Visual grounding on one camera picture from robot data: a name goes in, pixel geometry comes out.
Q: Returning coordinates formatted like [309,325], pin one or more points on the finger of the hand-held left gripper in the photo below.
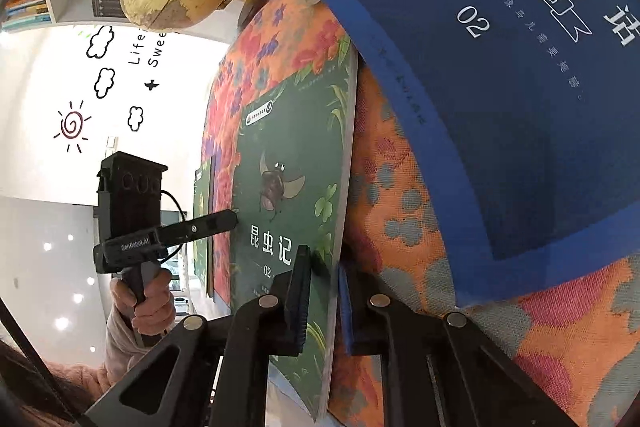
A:
[205,225]

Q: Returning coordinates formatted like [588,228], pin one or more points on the dark blue book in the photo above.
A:
[500,107]

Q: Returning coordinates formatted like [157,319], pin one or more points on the person's left forearm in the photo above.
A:
[117,357]

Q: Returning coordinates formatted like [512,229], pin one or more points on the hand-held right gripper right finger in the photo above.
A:
[346,312]

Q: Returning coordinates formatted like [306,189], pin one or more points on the white light switch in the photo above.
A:
[112,144]

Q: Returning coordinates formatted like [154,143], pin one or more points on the floral orange cloth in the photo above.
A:
[390,187]

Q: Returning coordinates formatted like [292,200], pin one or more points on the green beetle book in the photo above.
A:
[290,147]

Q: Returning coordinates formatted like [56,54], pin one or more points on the person's left hand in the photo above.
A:
[155,317]

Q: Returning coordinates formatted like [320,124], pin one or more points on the black lettering wall sticker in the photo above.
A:
[150,52]

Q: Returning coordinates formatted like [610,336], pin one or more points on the row of colourful shelf books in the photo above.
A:
[27,7]

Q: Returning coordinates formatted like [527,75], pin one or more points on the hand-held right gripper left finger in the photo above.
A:
[300,302]

